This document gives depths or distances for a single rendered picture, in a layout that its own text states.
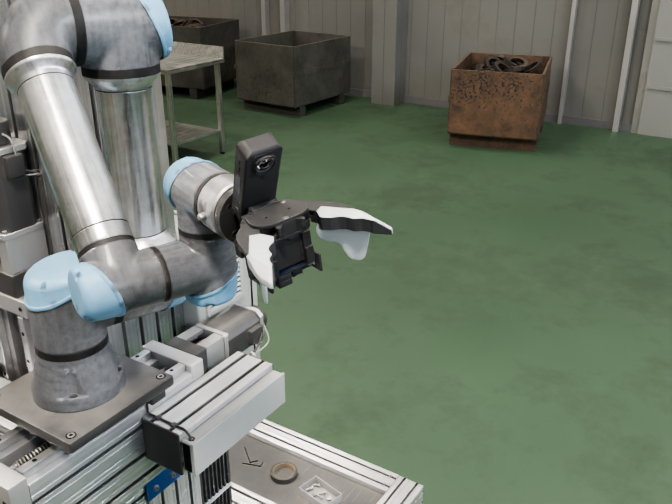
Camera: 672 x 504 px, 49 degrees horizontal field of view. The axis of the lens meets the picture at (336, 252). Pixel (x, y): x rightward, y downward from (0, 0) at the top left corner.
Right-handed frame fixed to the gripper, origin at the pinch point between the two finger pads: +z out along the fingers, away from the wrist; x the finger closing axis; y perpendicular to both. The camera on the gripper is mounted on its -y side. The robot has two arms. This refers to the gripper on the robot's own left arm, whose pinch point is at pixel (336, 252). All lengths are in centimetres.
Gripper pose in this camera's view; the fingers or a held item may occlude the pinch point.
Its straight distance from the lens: 72.9
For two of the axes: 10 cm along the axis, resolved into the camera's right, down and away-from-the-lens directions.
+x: -8.0, 3.6, -4.8
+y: 1.1, 8.7, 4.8
